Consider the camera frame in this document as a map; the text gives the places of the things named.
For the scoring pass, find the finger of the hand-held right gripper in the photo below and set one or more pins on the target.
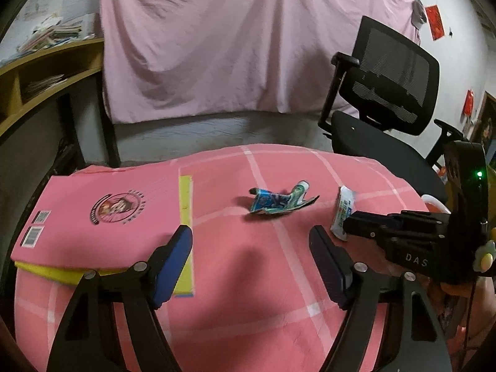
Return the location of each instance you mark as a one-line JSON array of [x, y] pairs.
[[399, 224], [418, 255]]

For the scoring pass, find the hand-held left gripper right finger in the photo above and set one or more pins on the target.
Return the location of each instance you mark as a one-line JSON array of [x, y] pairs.
[[329, 267]]

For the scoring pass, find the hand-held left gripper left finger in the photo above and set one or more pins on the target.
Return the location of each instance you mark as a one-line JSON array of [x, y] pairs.
[[174, 263]]

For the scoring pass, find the red bin with white rim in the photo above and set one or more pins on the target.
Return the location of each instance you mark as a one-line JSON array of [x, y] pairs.
[[432, 200]]

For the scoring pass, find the white wrapper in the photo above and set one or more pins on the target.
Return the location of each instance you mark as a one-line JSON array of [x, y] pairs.
[[343, 205]]

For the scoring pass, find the blue green wrapper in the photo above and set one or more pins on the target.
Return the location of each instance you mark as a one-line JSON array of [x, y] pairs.
[[275, 201]]

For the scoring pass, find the yellow book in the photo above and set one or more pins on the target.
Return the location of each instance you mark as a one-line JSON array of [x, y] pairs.
[[185, 201]]

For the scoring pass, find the pink book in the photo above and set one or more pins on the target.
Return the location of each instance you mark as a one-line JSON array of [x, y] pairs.
[[116, 217]]

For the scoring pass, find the framed picture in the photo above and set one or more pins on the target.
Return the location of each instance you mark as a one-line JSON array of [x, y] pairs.
[[486, 124]]

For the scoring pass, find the red hanging ornament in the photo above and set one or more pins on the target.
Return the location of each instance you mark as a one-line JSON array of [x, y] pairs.
[[469, 102]]

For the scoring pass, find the grey mattress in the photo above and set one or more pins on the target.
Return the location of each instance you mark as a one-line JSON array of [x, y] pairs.
[[217, 131]]

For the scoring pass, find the black mesh office chair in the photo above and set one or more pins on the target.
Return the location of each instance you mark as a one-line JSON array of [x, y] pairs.
[[391, 81]]

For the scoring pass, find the stack of papers in shelf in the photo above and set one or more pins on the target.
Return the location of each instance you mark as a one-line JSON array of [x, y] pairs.
[[42, 84]]

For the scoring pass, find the pink hanging sheet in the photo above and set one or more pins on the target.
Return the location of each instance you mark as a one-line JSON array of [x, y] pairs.
[[232, 42]]

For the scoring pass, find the wooden shelf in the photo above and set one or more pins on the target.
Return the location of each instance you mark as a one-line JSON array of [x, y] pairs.
[[50, 62]]

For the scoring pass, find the pile of papers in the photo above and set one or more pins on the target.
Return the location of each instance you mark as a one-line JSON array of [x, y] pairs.
[[54, 33]]

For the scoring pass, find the black metal post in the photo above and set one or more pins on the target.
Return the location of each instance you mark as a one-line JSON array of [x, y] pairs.
[[109, 124]]

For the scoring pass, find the red wall paper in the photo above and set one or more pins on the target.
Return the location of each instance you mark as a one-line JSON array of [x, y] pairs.
[[434, 22]]

